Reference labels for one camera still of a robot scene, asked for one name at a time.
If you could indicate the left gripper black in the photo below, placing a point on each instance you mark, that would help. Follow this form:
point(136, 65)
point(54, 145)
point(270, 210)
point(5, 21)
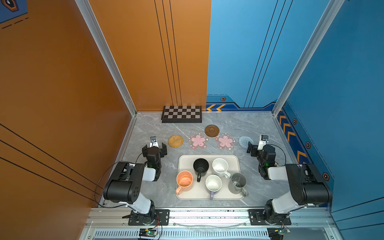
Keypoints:
point(162, 148)

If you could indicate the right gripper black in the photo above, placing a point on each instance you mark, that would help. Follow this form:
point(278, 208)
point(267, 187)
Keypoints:
point(252, 150)

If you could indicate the blue woven round coaster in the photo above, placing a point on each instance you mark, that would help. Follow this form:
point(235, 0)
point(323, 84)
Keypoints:
point(244, 141)

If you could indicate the pink flower coaster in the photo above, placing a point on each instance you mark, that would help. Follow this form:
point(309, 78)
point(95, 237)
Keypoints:
point(225, 142)
point(198, 141)

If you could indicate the brown wooden round coaster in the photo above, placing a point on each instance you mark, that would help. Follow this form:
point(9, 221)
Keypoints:
point(212, 131)

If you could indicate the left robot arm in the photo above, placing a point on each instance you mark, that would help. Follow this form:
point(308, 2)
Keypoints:
point(124, 184)

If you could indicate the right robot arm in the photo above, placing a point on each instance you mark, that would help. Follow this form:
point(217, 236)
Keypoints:
point(307, 187)

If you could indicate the woven rattan round coaster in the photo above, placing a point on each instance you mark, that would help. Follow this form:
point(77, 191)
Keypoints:
point(175, 141)

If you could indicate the orange pink mug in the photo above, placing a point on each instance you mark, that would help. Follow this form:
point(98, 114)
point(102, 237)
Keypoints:
point(185, 182)

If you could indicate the grey mug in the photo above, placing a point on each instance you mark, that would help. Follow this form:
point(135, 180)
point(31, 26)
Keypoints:
point(237, 184)

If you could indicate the black white chessboard box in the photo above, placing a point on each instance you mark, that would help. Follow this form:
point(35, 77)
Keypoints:
point(182, 114)

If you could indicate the black mug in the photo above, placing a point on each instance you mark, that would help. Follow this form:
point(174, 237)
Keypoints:
point(201, 167)

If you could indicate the beige plastic tray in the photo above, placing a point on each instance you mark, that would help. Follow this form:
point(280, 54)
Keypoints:
point(198, 190)

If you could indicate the left green circuit board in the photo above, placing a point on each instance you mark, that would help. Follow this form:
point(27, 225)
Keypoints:
point(148, 233)

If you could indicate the green circuit board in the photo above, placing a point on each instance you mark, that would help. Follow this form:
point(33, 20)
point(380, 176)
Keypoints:
point(148, 233)
point(278, 234)

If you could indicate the right green circuit board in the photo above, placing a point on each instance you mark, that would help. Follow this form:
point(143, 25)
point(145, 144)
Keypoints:
point(278, 234)

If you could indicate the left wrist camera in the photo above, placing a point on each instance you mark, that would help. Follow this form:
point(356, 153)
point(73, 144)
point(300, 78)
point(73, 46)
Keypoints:
point(154, 142)

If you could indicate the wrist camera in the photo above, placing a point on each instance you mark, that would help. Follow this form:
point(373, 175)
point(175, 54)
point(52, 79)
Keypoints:
point(154, 142)
point(263, 141)

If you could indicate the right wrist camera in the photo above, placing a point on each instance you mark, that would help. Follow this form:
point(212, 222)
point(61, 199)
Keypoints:
point(263, 141)

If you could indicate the white mug purple handle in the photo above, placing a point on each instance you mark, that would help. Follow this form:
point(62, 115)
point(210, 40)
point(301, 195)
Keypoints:
point(213, 184)

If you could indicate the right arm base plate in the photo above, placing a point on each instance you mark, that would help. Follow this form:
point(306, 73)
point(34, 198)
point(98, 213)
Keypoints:
point(260, 217)

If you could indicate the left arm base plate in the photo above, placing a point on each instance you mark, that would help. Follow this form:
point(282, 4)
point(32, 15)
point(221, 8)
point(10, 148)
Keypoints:
point(161, 215)

